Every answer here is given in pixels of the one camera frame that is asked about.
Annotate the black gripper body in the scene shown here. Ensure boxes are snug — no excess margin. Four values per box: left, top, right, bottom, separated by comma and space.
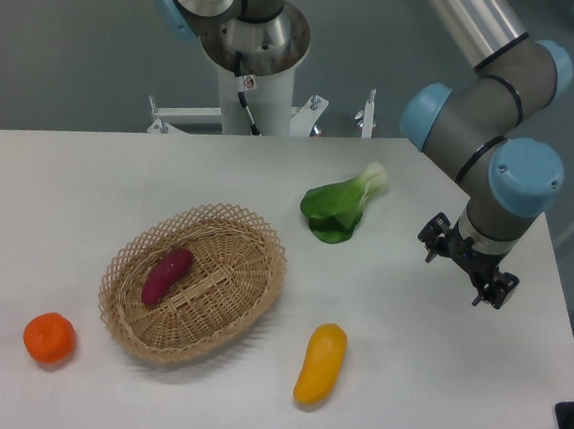
445, 223, 506, 288

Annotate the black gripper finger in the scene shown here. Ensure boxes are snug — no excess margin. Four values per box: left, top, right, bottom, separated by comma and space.
417, 213, 450, 264
472, 269, 519, 310

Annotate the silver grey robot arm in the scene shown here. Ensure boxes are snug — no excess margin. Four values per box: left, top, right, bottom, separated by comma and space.
155, 0, 574, 308

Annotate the yellow mango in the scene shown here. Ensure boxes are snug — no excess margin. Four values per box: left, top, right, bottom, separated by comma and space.
292, 323, 348, 406

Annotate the green bok choy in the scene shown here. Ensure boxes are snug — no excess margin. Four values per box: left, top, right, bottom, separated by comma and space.
299, 161, 389, 244

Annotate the woven wicker basket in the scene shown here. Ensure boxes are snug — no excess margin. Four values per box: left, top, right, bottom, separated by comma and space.
98, 203, 287, 366

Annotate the purple sweet potato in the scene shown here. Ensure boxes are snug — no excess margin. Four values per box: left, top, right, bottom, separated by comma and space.
141, 248, 194, 305

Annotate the orange tangerine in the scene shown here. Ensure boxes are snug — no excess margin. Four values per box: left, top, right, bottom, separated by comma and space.
23, 312, 76, 365

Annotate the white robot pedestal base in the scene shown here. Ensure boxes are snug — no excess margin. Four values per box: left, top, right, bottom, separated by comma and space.
147, 66, 330, 138

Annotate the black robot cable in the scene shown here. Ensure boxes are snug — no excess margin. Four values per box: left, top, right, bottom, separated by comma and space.
227, 50, 270, 137

